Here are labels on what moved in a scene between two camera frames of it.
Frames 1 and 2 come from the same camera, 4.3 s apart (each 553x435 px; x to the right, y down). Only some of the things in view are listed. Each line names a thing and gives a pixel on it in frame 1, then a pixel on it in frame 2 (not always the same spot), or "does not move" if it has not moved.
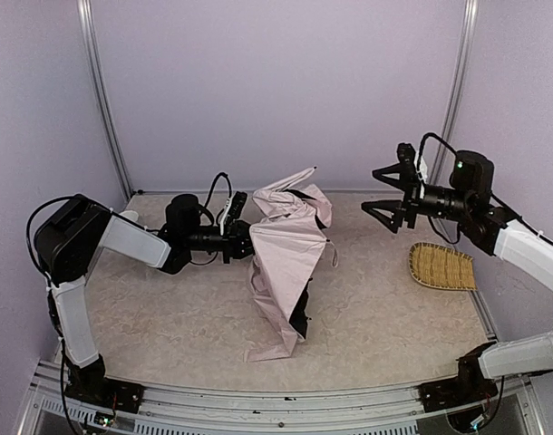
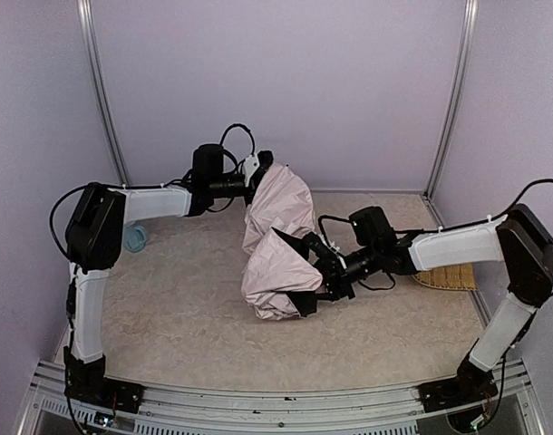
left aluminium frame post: x=87 y=24 does not move
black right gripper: x=409 y=195 to x=330 y=270
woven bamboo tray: x=440 y=267 does not move
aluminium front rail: x=189 y=410 does not move
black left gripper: x=239 y=240 to x=251 y=187
